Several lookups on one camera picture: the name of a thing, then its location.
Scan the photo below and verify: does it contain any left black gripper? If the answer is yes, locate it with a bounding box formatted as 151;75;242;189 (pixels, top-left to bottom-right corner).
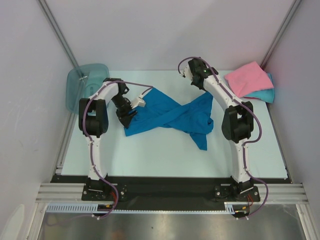
111;93;137;129

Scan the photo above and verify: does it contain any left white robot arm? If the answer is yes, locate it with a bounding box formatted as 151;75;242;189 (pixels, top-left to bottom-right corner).
78;78;137;201

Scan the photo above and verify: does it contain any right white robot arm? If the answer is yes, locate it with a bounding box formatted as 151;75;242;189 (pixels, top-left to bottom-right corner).
183;57;254;202

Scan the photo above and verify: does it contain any pink folded t shirt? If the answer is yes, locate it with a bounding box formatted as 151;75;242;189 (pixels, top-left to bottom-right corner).
224;61;275;103

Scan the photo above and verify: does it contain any teal transparent plastic bin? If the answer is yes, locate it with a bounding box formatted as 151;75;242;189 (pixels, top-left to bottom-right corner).
65;63;110;115

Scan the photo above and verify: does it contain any light blue folded t shirt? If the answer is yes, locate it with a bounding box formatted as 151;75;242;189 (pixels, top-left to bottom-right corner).
241;72;275;103

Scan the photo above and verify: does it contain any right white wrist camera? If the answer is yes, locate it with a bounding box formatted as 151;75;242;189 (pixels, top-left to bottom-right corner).
179;65;193;80

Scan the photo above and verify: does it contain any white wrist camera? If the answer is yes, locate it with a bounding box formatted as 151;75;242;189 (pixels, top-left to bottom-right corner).
179;65;193;80
130;96;146;109

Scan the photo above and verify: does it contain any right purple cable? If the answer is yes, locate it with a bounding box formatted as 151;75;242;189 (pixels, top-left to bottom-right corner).
176;56;270;221

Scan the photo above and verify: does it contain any purple cable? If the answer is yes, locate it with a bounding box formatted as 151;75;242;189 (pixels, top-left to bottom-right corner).
82;79;155;222
176;56;270;221

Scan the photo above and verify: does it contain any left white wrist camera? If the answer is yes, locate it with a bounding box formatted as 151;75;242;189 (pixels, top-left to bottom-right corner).
130;96;146;109

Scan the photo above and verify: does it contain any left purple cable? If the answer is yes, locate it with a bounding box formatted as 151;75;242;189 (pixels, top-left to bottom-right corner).
82;79;155;222

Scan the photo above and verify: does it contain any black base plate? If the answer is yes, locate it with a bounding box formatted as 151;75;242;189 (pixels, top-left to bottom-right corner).
49;174;293;212

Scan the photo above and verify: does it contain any right aluminium corner post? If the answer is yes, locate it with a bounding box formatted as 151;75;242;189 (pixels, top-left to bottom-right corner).
260;0;304;70

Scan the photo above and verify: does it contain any aluminium corner post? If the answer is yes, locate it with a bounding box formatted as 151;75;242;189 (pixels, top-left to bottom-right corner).
260;0;304;70
36;0;79;68

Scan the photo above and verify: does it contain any aluminium front rail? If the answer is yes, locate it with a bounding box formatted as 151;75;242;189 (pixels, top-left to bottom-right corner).
36;183;309;204

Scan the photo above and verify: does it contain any left aluminium corner post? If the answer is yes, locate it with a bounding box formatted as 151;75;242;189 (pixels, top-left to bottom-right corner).
36;0;79;68

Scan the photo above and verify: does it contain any white slotted cable duct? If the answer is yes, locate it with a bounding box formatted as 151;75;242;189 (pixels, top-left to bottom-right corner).
46;203;246;215

